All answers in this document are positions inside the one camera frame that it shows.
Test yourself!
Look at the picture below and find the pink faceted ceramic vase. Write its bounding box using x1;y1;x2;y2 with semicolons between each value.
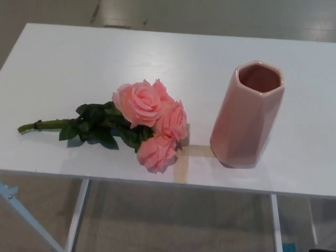
209;60;286;169

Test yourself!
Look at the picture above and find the pink artificial rose bouquet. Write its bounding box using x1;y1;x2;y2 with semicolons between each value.
17;78;189;175

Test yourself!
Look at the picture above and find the white metal table leg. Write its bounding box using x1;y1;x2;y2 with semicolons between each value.
64;178;93;252
270;193;284;252

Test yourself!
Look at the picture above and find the light blue metal frame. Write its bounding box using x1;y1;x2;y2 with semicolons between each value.
0;172;64;252

